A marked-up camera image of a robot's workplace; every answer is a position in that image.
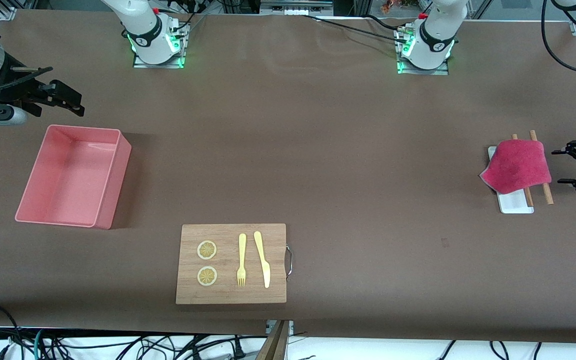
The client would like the brown table cover sheet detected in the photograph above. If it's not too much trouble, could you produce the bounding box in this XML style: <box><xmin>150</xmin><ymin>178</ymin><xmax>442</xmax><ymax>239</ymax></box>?
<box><xmin>0</xmin><ymin>9</ymin><xmax>576</xmax><ymax>345</ymax></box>

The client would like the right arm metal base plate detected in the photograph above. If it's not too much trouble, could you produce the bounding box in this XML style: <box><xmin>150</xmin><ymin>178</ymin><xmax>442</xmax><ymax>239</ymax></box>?
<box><xmin>133</xmin><ymin>20</ymin><xmax>187</xmax><ymax>69</ymax></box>

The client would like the dried lemon slice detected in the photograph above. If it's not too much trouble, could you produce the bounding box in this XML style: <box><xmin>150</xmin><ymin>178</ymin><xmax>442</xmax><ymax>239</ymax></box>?
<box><xmin>197</xmin><ymin>240</ymin><xmax>218</xmax><ymax>261</ymax></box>
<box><xmin>197</xmin><ymin>266</ymin><xmax>218</xmax><ymax>287</ymax></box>

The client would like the wooden cutting board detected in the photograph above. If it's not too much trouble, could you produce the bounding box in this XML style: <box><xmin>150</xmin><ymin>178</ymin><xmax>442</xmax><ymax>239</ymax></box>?
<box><xmin>175</xmin><ymin>223</ymin><xmax>295</xmax><ymax>305</ymax></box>

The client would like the white rectangular tray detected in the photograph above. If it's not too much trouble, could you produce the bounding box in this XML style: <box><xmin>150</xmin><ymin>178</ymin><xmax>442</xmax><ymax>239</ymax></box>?
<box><xmin>487</xmin><ymin>146</ymin><xmax>535</xmax><ymax>215</ymax></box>

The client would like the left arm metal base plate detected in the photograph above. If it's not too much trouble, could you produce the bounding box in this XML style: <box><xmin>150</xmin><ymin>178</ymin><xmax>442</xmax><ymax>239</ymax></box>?
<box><xmin>396</xmin><ymin>27</ymin><xmax>450</xmax><ymax>76</ymax></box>

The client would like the wooden plank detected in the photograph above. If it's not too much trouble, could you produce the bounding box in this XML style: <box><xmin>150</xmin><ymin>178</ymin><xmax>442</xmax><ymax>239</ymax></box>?
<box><xmin>255</xmin><ymin>320</ymin><xmax>290</xmax><ymax>360</ymax></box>

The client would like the black cable across table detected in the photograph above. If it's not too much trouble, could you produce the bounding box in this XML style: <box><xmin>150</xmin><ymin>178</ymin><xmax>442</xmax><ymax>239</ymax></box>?
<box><xmin>298</xmin><ymin>14</ymin><xmax>411</xmax><ymax>45</ymax></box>

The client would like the grey metal frame rail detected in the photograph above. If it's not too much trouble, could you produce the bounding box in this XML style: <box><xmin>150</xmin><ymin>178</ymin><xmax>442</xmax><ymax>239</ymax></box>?
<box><xmin>259</xmin><ymin>0</ymin><xmax>335</xmax><ymax>16</ymax></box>

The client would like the small metal table bracket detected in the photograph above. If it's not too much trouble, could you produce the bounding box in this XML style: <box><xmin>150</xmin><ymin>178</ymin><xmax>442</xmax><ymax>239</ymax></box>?
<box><xmin>266</xmin><ymin>320</ymin><xmax>295</xmax><ymax>337</ymax></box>

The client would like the pink plastic bin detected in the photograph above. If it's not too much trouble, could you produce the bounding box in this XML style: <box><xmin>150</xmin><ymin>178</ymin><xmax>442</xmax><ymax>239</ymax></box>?
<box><xmin>14</xmin><ymin>124</ymin><xmax>133</xmax><ymax>231</ymax></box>

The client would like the orange red background object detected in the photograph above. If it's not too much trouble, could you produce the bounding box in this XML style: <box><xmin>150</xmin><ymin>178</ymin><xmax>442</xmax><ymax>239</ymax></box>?
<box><xmin>380</xmin><ymin>0</ymin><xmax>421</xmax><ymax>15</ymax></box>

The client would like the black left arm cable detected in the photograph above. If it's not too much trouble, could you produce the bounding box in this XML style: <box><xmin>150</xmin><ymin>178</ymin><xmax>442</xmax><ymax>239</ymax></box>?
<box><xmin>541</xmin><ymin>0</ymin><xmax>576</xmax><ymax>146</ymax></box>

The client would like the pink fluffy cloth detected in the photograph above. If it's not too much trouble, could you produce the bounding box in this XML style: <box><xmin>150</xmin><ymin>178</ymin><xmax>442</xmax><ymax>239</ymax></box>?
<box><xmin>478</xmin><ymin>139</ymin><xmax>553</xmax><ymax>195</ymax></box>

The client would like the yellow plastic fork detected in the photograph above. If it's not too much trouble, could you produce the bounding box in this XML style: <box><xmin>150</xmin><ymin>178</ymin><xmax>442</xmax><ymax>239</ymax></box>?
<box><xmin>236</xmin><ymin>233</ymin><xmax>248</xmax><ymax>288</ymax></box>

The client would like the yellow plastic knife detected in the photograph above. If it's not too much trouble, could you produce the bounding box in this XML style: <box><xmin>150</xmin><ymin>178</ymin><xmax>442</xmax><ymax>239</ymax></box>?
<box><xmin>253</xmin><ymin>230</ymin><xmax>271</xmax><ymax>289</ymax></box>

